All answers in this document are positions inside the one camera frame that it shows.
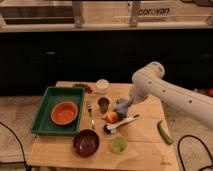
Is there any grey blue towel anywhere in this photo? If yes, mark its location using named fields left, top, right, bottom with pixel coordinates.
left=113, top=98, right=133, bottom=118

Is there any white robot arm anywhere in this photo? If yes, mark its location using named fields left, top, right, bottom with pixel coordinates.
left=129, top=61, right=213, bottom=130

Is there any purple bowl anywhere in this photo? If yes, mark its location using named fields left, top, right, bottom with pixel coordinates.
left=73, top=129, right=100, bottom=157

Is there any orange bowl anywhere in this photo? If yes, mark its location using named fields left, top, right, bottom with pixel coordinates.
left=50, top=101, right=78, bottom=125

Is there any peach apple fruit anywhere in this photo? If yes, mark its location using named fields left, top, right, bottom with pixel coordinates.
left=103, top=112, right=119, bottom=124

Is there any dark metal cup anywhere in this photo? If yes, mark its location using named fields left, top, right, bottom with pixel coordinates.
left=98, top=97, right=109, bottom=113

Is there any white cup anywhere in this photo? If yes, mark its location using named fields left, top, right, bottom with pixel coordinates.
left=96, top=79, right=109, bottom=94

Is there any silver fork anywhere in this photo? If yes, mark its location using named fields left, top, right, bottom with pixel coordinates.
left=87, top=104, right=95, bottom=129

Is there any green plastic cup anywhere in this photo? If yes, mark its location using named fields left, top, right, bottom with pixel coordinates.
left=111, top=137, right=127, bottom=154

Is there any red grape bunch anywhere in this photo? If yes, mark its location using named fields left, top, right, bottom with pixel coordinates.
left=73, top=83, right=93, bottom=94

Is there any green plastic tray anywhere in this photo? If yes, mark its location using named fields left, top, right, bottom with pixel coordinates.
left=31, top=87, right=85, bottom=136

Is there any black cable right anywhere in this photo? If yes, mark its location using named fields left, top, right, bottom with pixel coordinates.
left=177, top=134, right=213, bottom=171

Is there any black cable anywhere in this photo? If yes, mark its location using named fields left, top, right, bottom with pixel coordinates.
left=177, top=134, right=213, bottom=171
left=0, top=121, right=33, bottom=171

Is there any black cable left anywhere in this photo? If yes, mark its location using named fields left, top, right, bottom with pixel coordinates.
left=0, top=121, right=33, bottom=171

